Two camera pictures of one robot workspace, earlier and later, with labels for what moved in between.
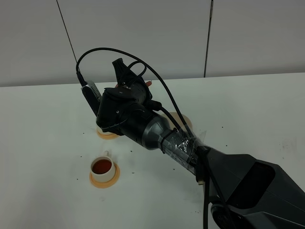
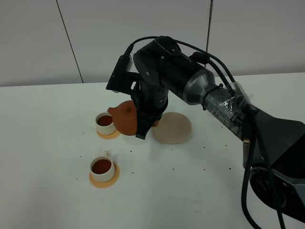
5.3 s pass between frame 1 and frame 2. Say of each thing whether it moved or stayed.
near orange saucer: stayed
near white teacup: stayed
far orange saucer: stayed
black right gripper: moved
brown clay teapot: moved
